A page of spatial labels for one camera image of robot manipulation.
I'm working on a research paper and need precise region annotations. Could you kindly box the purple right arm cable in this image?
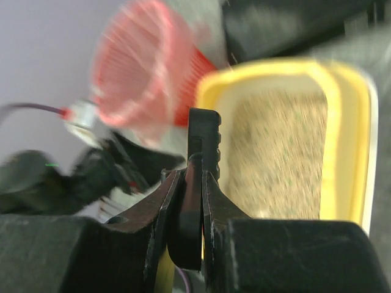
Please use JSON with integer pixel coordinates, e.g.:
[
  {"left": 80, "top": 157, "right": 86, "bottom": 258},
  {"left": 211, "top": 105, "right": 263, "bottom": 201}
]
[{"left": 177, "top": 266, "right": 193, "bottom": 293}]

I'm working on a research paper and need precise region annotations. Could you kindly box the yellow litter box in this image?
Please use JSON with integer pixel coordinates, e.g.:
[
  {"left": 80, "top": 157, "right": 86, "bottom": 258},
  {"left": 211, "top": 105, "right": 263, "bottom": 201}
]
[{"left": 152, "top": 59, "right": 379, "bottom": 293}]

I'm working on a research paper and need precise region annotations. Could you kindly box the black carrying case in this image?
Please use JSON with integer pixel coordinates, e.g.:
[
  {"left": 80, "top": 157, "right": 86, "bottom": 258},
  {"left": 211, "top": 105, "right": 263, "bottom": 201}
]
[{"left": 221, "top": 0, "right": 390, "bottom": 65}]

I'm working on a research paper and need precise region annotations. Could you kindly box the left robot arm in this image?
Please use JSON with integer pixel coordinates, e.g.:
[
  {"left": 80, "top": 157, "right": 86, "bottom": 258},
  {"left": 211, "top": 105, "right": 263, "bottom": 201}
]
[{"left": 1, "top": 131, "right": 185, "bottom": 215}]

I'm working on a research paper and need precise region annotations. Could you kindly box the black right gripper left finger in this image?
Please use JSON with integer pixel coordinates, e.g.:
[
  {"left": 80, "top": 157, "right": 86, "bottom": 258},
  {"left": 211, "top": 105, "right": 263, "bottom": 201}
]
[{"left": 1, "top": 171, "right": 181, "bottom": 292}]

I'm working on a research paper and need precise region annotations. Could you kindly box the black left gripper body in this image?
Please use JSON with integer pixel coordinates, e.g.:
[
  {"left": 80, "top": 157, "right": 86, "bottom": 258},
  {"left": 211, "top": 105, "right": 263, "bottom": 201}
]
[{"left": 70, "top": 131, "right": 185, "bottom": 204}]

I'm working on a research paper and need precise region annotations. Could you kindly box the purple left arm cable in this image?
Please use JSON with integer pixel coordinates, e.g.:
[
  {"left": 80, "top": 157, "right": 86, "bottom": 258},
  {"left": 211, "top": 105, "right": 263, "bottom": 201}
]
[{"left": 0, "top": 103, "right": 65, "bottom": 126}]

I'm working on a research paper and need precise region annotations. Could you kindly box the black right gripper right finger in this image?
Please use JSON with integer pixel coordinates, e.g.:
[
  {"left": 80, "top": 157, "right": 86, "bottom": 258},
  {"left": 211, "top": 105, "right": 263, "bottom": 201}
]
[{"left": 202, "top": 172, "right": 390, "bottom": 292}]

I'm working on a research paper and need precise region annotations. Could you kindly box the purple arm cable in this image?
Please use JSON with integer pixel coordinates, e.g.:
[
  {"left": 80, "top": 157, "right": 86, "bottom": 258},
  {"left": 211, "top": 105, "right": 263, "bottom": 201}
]
[
  {"left": 177, "top": 266, "right": 193, "bottom": 293},
  {"left": 0, "top": 103, "right": 65, "bottom": 126}
]

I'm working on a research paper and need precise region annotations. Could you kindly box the black litter scoop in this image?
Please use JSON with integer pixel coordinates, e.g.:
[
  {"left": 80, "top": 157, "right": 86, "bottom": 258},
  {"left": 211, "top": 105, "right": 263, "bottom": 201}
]
[{"left": 167, "top": 108, "right": 221, "bottom": 270}]

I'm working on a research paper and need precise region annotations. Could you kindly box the red waste basket with liner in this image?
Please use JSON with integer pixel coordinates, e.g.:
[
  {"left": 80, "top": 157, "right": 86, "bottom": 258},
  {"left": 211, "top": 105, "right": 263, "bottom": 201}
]
[{"left": 91, "top": 1, "right": 215, "bottom": 147}]

